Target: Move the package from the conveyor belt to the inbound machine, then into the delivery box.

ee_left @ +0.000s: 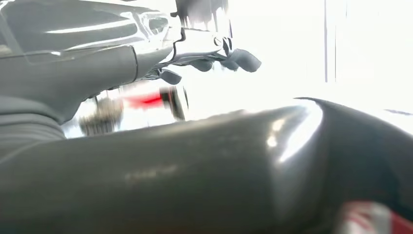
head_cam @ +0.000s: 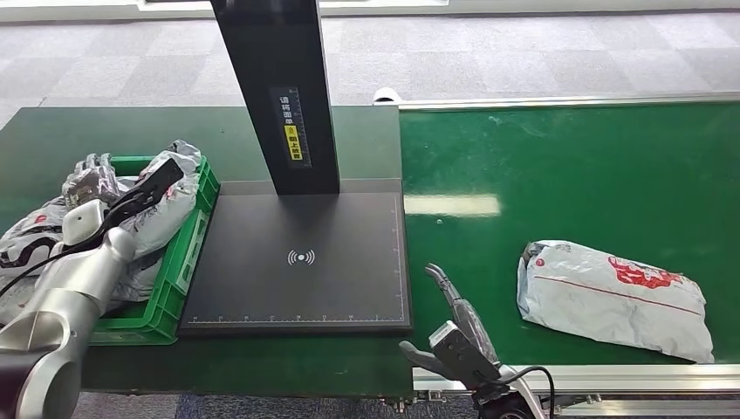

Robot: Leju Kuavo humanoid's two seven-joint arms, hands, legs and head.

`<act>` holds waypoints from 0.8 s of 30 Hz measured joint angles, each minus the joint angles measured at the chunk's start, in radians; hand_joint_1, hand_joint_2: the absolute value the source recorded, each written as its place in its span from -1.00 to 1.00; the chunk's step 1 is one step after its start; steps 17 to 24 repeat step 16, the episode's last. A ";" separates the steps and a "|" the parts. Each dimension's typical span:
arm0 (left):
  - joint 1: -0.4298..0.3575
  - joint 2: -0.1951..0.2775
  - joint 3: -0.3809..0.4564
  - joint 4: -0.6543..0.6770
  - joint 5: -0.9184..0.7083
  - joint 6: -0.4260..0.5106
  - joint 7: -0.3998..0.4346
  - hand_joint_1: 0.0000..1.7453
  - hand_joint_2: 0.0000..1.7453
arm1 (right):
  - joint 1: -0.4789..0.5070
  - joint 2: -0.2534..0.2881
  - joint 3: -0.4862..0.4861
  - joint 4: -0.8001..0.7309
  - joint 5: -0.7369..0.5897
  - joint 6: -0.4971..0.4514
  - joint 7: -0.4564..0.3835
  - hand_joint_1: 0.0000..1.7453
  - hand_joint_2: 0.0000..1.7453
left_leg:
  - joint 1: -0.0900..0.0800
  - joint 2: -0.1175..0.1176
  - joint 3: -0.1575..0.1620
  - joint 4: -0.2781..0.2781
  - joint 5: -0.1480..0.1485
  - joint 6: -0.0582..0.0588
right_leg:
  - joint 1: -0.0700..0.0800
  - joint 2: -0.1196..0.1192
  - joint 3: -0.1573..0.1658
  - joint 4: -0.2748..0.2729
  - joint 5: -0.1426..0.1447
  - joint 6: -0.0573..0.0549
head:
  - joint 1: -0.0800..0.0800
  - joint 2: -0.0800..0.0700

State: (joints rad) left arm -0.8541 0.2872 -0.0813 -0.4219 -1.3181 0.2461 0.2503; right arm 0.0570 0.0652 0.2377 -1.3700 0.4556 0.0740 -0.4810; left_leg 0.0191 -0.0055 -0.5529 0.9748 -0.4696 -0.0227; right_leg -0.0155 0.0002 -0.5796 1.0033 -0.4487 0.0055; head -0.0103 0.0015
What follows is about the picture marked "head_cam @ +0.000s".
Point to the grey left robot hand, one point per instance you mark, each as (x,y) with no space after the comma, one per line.
(92,182)

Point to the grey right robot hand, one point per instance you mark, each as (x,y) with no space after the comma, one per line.
(474,329)

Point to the grey package with SF logo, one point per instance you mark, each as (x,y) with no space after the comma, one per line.
(167,214)

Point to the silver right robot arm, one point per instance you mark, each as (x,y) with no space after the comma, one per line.
(514,405)

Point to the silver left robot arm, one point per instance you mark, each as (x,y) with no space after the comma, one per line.
(63,312)

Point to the grey package with red line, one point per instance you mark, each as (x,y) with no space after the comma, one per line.
(613,300)

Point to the green conveyor belt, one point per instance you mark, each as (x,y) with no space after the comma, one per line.
(578,173)

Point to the white conveyor roller cap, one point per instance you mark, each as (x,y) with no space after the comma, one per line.
(385,94)

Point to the dark green table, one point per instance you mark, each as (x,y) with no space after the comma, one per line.
(87,130)

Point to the green plastic crate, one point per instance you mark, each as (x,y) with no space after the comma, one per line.
(185,260)

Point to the black and yellow column label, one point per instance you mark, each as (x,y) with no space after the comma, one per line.
(292,133)

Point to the black scanner column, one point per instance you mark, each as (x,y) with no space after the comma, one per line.
(277,58)

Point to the wide aluminium conveyor rail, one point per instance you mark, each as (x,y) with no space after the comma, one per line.
(636,377)

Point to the black scanner base plate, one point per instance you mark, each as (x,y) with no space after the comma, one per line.
(300,277)

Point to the thin aluminium conveyor rail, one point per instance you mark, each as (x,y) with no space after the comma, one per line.
(578,100)

